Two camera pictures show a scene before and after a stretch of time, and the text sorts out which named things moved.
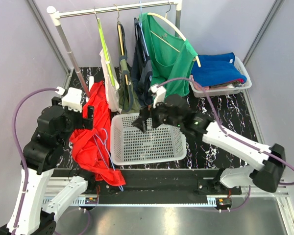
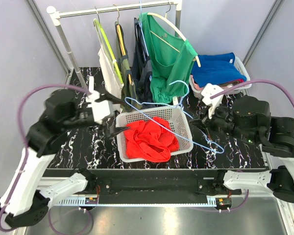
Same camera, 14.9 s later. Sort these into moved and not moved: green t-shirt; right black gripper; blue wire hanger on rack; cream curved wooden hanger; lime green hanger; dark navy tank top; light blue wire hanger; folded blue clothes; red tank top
Moved: red tank top; right black gripper; lime green hanger; light blue wire hanger
Not moved: cream curved wooden hanger; green t-shirt; folded blue clothes; dark navy tank top; blue wire hanger on rack
